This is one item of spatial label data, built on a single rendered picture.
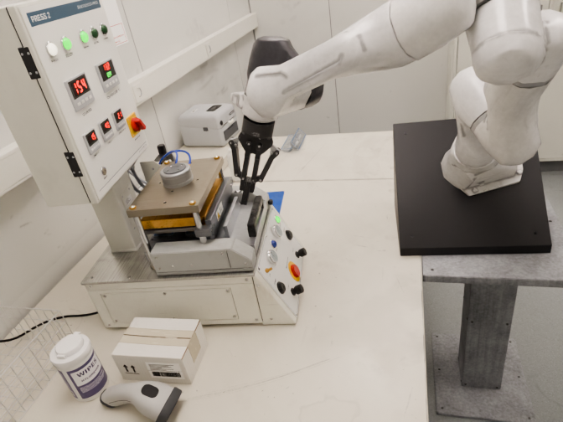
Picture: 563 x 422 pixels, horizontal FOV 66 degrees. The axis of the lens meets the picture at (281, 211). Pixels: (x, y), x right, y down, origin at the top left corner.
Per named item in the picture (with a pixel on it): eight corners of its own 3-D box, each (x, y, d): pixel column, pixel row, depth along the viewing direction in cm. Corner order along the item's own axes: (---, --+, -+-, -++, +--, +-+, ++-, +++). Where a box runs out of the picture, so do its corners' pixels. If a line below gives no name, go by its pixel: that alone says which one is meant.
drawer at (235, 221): (147, 263, 115) (138, 239, 111) (173, 218, 133) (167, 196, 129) (257, 257, 110) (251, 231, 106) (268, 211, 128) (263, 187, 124)
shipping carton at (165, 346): (121, 379, 106) (108, 354, 101) (147, 338, 117) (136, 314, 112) (189, 388, 101) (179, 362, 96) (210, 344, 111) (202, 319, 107)
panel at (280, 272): (296, 318, 114) (255, 270, 107) (303, 249, 139) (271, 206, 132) (303, 316, 113) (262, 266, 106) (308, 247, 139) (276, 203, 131)
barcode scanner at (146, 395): (93, 419, 97) (79, 397, 93) (112, 389, 104) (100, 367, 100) (173, 432, 92) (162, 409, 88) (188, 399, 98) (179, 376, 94)
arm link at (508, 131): (534, 28, 83) (597, 102, 77) (492, 100, 107) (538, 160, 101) (482, 54, 83) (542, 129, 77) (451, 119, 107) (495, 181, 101)
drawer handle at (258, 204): (249, 237, 111) (245, 224, 109) (257, 207, 124) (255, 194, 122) (256, 236, 111) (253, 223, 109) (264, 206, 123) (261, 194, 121)
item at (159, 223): (144, 234, 111) (132, 202, 106) (171, 192, 129) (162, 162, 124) (209, 229, 108) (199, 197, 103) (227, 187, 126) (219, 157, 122)
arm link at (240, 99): (280, 105, 95) (275, 128, 98) (286, 89, 106) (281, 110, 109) (224, 92, 95) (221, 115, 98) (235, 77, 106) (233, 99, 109)
